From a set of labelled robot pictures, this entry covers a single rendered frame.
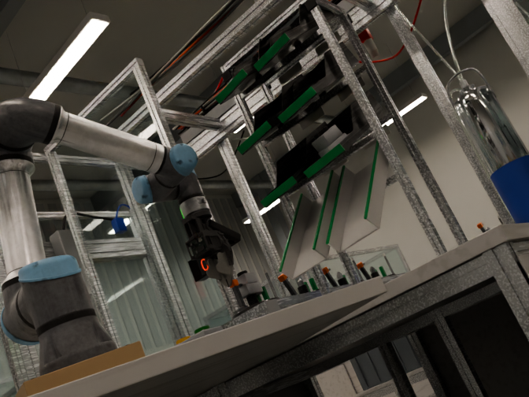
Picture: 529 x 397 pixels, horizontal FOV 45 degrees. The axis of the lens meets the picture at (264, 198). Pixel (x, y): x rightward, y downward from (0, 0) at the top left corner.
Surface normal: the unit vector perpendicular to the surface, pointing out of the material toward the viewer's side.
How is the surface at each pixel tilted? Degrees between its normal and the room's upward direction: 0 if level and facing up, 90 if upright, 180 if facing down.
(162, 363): 90
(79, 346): 74
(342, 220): 90
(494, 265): 90
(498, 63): 90
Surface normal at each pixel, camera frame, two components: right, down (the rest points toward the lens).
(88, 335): 0.44, -0.70
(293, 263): 0.59, -0.48
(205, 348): 0.41, -0.45
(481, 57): -0.64, 0.02
